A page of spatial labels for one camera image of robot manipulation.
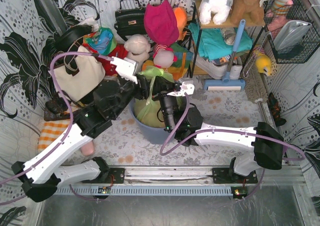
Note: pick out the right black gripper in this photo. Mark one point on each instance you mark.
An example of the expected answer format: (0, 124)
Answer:
(162, 88)

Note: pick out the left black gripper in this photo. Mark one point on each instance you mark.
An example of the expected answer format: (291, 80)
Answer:
(143, 86)

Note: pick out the green plastic trash bag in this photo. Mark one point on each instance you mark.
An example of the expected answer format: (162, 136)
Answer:
(146, 111)

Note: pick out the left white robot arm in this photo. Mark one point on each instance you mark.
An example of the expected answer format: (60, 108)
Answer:
(45, 173)

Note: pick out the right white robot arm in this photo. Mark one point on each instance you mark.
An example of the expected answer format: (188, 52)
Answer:
(263, 145)

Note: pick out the blue plastic trash bin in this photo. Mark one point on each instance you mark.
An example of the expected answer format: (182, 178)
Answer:
(151, 134)

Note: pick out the magenta hanging cloth bag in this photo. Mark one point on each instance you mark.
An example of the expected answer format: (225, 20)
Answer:
(160, 23)

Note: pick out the colourful rainbow bag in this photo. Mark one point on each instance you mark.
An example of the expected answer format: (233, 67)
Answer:
(103, 41)

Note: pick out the cream canvas tote bag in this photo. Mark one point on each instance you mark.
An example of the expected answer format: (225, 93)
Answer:
(91, 73)

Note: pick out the rainbow striped folded cloth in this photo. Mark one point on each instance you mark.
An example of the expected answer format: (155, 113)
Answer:
(179, 68)

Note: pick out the pink and white plush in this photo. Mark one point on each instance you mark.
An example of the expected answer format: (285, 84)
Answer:
(163, 56)

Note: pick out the large white sheep plush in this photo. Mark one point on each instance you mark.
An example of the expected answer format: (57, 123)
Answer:
(138, 48)

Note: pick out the teal folded cloth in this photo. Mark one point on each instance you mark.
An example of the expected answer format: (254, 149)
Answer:
(212, 45)

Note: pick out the black metal shelf rack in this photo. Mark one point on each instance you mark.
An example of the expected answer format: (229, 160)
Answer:
(195, 41)

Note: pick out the black leather handbag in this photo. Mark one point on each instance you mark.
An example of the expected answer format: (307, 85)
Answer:
(130, 22)

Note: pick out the orange plush toy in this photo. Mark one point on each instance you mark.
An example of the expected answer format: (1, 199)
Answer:
(181, 20)

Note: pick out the white shoe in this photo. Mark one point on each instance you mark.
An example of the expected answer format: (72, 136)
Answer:
(217, 72)

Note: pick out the pink eyeglass case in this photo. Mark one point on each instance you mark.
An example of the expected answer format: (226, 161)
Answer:
(88, 149)

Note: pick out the black round hat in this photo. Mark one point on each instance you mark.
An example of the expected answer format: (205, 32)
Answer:
(63, 42)

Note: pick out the white dog plush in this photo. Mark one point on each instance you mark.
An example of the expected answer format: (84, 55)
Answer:
(215, 11)

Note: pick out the orange checkered towel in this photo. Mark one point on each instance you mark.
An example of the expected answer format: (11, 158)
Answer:
(50, 132)

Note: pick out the yellow duck plush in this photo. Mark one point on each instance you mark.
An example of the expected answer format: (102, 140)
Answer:
(262, 61)

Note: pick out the brown teddy bear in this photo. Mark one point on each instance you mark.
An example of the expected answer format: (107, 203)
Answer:
(250, 7)

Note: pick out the dark butterfly toy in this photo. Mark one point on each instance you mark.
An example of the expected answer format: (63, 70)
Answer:
(275, 110)

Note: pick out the silver foil pouch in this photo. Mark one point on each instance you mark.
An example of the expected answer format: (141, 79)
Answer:
(291, 34)

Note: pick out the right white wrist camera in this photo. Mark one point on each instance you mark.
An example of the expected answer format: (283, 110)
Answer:
(185, 88)

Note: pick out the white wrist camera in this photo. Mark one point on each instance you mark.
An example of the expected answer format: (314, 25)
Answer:
(126, 68)
(185, 88)

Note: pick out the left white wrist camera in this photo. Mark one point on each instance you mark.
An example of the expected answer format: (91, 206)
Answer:
(126, 68)

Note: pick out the blue handled floor mop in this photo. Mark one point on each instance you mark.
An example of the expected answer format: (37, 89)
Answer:
(225, 83)

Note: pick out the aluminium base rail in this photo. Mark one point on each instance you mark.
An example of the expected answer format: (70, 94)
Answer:
(165, 181)

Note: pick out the black wire basket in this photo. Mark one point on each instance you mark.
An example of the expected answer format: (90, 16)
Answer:
(301, 52)

